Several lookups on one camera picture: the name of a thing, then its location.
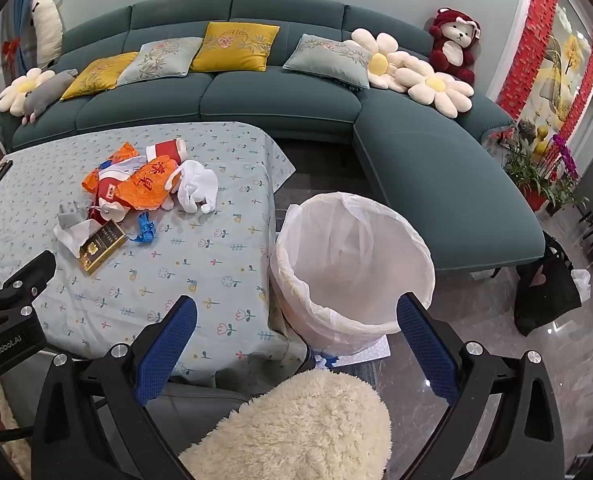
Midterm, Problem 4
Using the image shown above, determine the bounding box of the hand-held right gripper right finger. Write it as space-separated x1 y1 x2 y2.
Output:
391 292 572 480

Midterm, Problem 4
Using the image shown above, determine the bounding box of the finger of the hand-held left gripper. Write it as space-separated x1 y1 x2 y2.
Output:
0 249 57 311

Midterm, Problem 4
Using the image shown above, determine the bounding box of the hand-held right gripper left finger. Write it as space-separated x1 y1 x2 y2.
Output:
31 295 200 480

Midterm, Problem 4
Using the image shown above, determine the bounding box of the white and grey tissue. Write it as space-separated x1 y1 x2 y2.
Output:
54 202 97 258

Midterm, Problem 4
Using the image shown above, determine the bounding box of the gold cigarette box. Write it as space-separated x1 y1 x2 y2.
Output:
78 222 128 276

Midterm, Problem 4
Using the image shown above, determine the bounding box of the orange and white packet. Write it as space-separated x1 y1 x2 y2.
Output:
81 142 140 196

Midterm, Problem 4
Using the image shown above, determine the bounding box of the trash bin with white liner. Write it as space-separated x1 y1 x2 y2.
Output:
268 191 436 356

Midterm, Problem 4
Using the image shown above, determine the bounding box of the orange plastic bag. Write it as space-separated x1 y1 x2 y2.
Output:
116 157 180 211

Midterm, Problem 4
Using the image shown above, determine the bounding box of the white glove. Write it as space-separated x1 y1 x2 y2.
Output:
176 160 220 215

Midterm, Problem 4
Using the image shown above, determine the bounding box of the white patterned paper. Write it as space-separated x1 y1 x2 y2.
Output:
313 335 392 368

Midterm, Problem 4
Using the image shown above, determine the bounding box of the black tote bag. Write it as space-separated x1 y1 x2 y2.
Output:
513 232 583 337

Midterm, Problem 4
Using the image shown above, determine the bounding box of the white flower cushion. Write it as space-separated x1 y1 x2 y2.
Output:
393 57 475 120
0 67 57 113
350 27 432 92

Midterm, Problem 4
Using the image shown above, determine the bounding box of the grey plush toy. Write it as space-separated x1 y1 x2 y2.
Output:
21 70 80 125

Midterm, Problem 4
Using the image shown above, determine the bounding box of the white plastic bag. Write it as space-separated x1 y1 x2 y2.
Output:
571 269 593 302

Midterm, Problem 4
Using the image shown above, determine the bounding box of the teal sectional sofa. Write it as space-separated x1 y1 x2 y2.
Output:
0 0 546 273

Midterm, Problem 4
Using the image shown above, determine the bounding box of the red bow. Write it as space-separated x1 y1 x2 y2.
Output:
1 37 22 68

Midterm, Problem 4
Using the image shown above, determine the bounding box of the yellow embroidered pillow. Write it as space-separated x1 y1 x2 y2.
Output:
60 51 140 102
190 21 281 73

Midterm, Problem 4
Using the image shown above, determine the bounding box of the green potted plant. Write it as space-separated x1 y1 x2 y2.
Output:
501 132 559 213

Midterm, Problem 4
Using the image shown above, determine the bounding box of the long white plush toy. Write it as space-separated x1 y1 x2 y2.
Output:
30 0 64 68

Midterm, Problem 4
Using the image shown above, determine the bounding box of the purple orchid plant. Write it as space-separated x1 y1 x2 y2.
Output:
550 134 589 206

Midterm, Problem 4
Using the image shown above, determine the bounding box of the pale grey embroidered pillow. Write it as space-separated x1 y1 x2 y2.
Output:
116 37 203 87

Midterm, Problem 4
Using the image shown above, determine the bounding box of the blue curtain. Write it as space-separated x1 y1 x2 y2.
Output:
11 0 40 61

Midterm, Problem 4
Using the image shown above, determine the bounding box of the red and white plush bear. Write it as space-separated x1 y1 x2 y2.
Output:
429 7 481 86

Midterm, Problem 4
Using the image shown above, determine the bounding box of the pale blue embroidered pillow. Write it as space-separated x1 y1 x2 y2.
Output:
282 34 372 91

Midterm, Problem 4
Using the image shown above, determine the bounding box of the golden mural with red border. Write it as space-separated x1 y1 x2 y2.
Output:
496 0 593 136

